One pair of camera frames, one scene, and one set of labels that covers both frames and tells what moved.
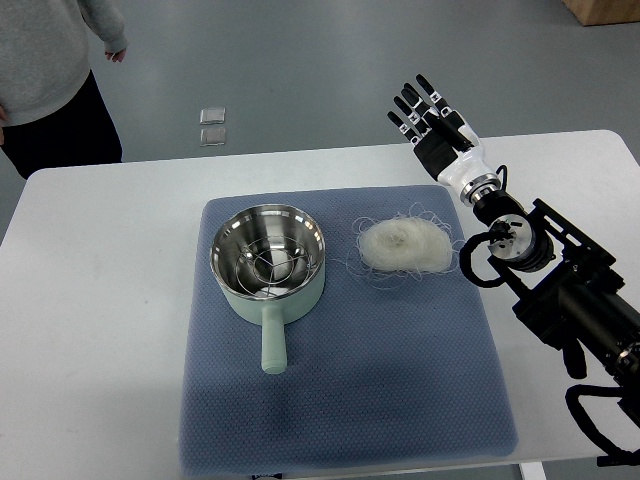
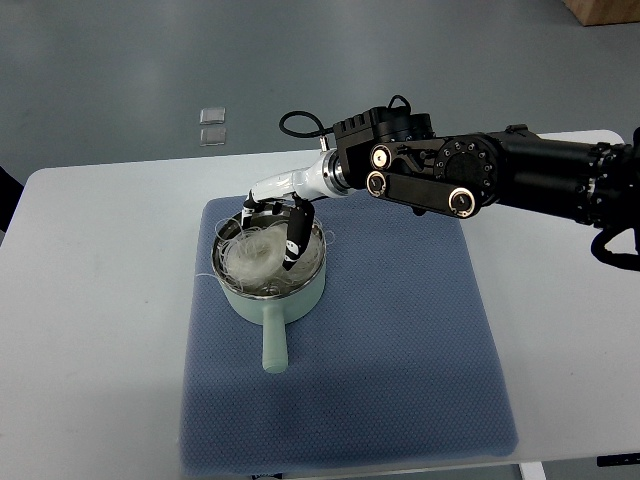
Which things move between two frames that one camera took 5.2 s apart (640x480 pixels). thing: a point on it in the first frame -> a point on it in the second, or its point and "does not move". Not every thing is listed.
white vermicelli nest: x=404 y=242 -> x=253 y=258
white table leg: x=533 y=471 does not move
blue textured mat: x=374 y=374 does not move
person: x=52 y=113 -> x=10 y=191
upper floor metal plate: x=212 y=115 does not move
